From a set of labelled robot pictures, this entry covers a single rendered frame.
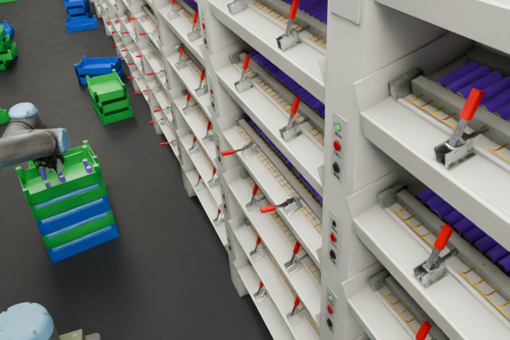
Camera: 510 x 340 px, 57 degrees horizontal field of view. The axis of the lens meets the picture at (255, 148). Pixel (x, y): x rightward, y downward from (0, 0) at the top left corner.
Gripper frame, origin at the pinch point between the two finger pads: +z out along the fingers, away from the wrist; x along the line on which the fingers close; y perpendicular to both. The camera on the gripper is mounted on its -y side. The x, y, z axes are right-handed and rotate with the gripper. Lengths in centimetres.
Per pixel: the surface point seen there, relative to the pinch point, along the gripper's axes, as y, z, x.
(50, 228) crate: 18.6, 15.9, -4.6
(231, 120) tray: 28, -49, 77
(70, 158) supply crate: -10.8, 5.9, 0.9
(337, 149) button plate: 81, -92, 97
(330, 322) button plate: 92, -50, 97
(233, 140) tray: 35, -48, 77
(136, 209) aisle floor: -7.4, 42.0, 22.4
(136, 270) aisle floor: 32, 31, 30
